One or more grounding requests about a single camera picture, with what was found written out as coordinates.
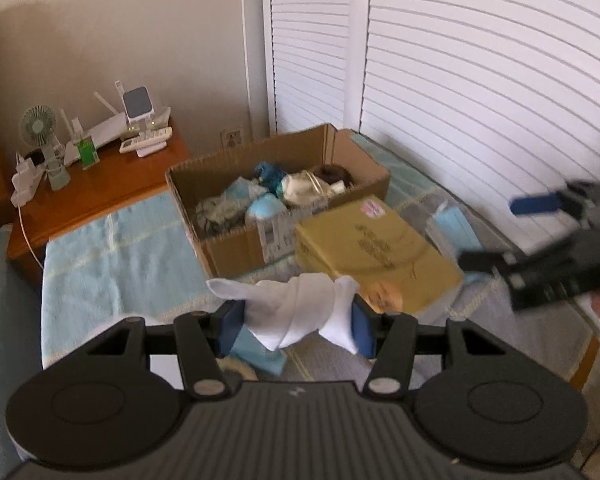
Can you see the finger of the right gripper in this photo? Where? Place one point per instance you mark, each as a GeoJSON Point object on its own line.
{"type": "Point", "coordinates": [572, 199]}
{"type": "Point", "coordinates": [559, 271]}

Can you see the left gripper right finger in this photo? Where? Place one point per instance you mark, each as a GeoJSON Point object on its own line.
{"type": "Point", "coordinates": [388, 339]}

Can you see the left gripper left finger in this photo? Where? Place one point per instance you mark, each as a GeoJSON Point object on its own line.
{"type": "Point", "coordinates": [201, 338]}

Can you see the cream fuzzy scrunchie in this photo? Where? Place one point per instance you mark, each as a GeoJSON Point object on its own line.
{"type": "Point", "coordinates": [234, 368]}

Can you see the white sock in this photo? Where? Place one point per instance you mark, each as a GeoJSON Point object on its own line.
{"type": "Point", "coordinates": [280, 314]}

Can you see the blue face mask pack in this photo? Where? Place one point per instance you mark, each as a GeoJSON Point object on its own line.
{"type": "Point", "coordinates": [456, 229]}

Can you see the blue face mask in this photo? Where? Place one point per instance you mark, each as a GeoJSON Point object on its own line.
{"type": "Point", "coordinates": [247, 348]}

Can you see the blue patterned fabric sachet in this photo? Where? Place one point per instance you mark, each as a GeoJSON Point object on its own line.
{"type": "Point", "coordinates": [219, 214]}

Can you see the cream drawstring pouch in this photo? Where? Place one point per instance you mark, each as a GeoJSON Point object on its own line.
{"type": "Point", "coordinates": [303, 188]}

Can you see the grey blue checked towel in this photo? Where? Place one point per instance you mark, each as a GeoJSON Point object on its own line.
{"type": "Point", "coordinates": [138, 261]}

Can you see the gold tissue pack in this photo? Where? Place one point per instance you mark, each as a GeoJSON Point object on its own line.
{"type": "Point", "coordinates": [396, 268]}

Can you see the brown cardboard box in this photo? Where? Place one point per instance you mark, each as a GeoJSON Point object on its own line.
{"type": "Point", "coordinates": [265, 236]}

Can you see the white louvered shutter door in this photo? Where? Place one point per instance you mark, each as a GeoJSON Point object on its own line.
{"type": "Point", "coordinates": [493, 99]}

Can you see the wooden side table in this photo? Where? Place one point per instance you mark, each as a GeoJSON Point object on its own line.
{"type": "Point", "coordinates": [117, 181]}

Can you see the white remote control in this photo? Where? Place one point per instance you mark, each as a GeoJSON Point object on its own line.
{"type": "Point", "coordinates": [147, 142]}

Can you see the green small bottle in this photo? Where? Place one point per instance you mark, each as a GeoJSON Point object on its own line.
{"type": "Point", "coordinates": [87, 151]}

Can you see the white router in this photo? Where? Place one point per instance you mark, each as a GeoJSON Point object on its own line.
{"type": "Point", "coordinates": [112, 129]}

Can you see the white power strip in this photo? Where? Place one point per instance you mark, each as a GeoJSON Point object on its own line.
{"type": "Point", "coordinates": [25, 181]}

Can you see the small green desk fan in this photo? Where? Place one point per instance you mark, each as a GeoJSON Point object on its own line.
{"type": "Point", "coordinates": [37, 128]}

